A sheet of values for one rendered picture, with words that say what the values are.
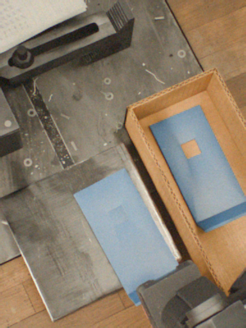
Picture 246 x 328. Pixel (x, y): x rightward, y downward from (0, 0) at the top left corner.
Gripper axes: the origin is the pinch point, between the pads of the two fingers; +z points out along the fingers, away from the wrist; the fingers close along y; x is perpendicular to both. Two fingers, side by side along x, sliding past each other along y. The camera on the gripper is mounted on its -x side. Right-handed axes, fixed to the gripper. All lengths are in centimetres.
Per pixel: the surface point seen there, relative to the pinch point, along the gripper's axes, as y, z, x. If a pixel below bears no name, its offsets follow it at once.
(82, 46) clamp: 27.0, 11.2, -5.7
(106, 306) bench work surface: -0.9, 4.0, 6.0
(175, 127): 12.9, 10.6, -12.3
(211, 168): 7.1, 7.4, -13.5
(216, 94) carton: 14.9, 8.6, -18.1
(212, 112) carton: 12.4, 10.8, -17.5
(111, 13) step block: 28.9, 12.5, -10.9
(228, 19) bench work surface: 21.0, 16.1, -26.0
